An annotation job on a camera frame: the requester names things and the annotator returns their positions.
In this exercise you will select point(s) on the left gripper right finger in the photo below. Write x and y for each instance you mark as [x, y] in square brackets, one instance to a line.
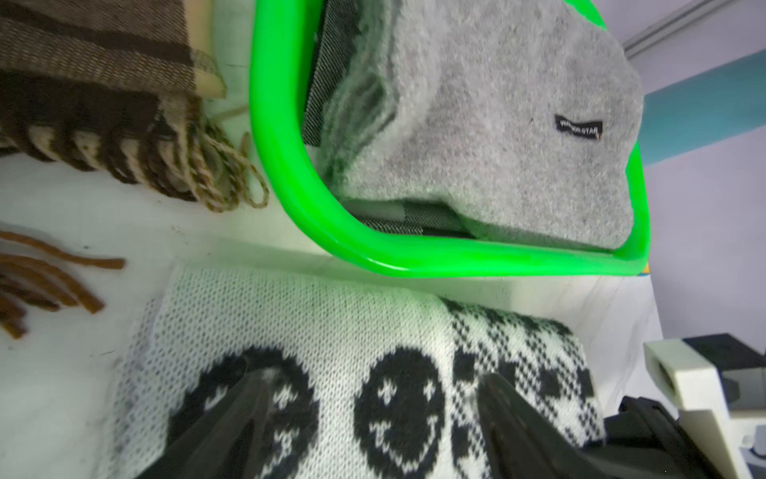
[520, 443]

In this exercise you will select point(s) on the grey fleece scarf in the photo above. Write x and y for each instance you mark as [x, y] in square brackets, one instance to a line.
[519, 116]

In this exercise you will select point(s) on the black white checked scarf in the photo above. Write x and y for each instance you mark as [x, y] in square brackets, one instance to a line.
[333, 51]

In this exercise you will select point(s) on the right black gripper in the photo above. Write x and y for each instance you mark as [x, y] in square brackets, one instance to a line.
[644, 441]

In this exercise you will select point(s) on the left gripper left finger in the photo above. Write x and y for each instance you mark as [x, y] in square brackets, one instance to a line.
[226, 442]

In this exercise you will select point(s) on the green plastic basket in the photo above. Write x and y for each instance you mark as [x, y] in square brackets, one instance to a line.
[281, 65]

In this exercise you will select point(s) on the brown plaid fringed scarf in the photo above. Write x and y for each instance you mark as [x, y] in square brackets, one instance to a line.
[119, 87]

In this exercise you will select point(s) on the blue vase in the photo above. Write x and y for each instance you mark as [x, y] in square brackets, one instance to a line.
[704, 109]

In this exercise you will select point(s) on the houndstooth smiley knit scarf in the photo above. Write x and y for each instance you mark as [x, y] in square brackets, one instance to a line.
[373, 382]

